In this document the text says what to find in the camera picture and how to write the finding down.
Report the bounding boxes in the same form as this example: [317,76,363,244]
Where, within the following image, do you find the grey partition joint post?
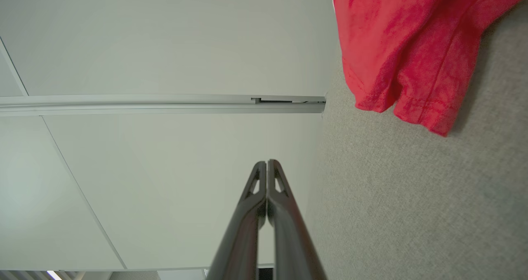
[0,93,327,118]

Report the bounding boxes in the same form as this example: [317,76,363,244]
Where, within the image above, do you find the red basketball shorts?
[332,0,528,137]

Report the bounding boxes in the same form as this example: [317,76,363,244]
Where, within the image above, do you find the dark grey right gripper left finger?
[206,161,268,280]

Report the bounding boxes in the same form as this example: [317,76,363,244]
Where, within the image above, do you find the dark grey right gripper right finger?
[267,159,327,280]

